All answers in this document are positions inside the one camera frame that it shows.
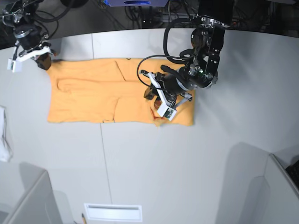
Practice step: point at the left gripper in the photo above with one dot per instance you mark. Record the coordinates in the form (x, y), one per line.
(172, 83)

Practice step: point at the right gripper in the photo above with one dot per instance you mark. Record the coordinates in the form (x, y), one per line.
(29, 38)

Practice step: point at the orange T-shirt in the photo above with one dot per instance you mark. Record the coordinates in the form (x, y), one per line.
(108, 90)

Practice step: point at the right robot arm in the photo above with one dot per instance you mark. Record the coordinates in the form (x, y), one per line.
(24, 12)

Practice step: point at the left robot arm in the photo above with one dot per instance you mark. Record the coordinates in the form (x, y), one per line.
(199, 65)

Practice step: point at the blue grey box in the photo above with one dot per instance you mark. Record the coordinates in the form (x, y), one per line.
(146, 3)

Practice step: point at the white cloth at left edge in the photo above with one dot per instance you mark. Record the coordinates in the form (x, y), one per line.
(5, 151)

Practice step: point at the white paper label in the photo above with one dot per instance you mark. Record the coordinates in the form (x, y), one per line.
(113, 213)

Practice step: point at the grey partition left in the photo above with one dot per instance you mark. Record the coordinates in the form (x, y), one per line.
(26, 195)

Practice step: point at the grey partition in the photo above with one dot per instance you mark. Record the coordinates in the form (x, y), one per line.
(272, 198)
(26, 195)

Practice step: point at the pencil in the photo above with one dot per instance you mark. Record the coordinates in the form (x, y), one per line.
(83, 218)

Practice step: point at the black keyboard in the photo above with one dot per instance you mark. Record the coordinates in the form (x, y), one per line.
(293, 172)

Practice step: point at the grey partition right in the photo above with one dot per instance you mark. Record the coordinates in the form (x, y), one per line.
(272, 198)

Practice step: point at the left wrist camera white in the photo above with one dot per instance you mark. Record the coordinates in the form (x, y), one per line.
(168, 108)

